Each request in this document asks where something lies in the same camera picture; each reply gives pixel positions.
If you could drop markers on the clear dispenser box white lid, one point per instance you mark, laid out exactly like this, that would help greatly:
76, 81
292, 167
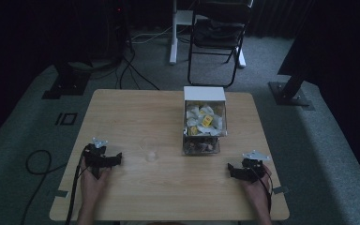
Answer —
203, 93

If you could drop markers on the person's left hand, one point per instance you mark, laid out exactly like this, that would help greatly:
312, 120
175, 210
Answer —
92, 184

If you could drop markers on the dark curtain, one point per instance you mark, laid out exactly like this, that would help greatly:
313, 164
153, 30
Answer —
275, 15

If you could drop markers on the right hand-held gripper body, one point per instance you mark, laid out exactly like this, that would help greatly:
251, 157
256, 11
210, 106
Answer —
252, 170

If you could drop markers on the pile of white tea bags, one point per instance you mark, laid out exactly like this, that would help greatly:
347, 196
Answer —
203, 122

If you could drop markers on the black folding chair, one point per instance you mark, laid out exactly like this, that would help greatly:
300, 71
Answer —
218, 29

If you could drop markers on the pile of dark packets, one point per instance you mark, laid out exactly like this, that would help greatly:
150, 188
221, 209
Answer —
201, 146

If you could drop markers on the black floor socket frame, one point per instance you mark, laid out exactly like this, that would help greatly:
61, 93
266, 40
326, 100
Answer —
66, 119

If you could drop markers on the grey tape piece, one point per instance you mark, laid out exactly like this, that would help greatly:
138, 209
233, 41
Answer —
280, 190
61, 193

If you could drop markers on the person's right hand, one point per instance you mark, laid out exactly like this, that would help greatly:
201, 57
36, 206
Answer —
256, 190

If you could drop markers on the black metal stand base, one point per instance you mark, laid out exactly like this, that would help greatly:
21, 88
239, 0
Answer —
67, 84

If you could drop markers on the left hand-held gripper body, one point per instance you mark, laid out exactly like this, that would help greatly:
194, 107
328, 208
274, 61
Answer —
94, 156

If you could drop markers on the black metal stand with post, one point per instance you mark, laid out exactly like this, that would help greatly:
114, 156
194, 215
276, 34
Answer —
290, 90

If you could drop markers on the dark equipment rack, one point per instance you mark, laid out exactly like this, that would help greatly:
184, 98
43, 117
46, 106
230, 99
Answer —
103, 28

